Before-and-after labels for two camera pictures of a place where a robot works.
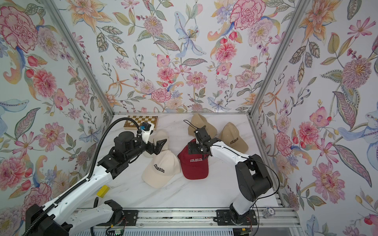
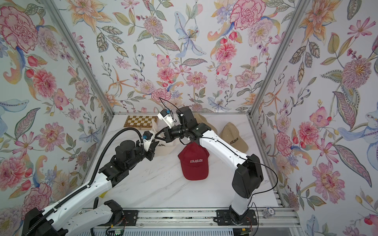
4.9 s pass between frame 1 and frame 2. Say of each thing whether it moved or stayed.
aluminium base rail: stayed
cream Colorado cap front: moved
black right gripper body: moved
